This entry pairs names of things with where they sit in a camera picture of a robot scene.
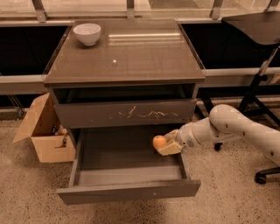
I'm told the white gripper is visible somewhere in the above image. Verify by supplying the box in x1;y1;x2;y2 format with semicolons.
157;118;216;156

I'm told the orange fruit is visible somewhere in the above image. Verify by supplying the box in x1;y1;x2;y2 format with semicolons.
152;136;167;150

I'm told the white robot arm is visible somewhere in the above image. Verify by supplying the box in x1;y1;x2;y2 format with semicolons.
152;104;280;165

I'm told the open grey middle drawer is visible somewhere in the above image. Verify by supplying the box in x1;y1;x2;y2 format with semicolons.
58;124;200;205

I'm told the closed scratched grey drawer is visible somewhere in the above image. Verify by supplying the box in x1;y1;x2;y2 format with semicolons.
54;99;197;128

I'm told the grey drawer cabinet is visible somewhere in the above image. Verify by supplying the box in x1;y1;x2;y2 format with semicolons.
42;18;207;148

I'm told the black office chair base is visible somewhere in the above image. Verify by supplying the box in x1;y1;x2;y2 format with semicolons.
255;167;280;185

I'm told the open cardboard box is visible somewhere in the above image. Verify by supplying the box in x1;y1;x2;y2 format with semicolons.
13;94;76;163

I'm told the white ceramic bowl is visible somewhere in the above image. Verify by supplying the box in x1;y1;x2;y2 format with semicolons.
73;23;101;46

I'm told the metal window railing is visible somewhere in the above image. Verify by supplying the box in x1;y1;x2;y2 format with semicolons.
0;0;280;23

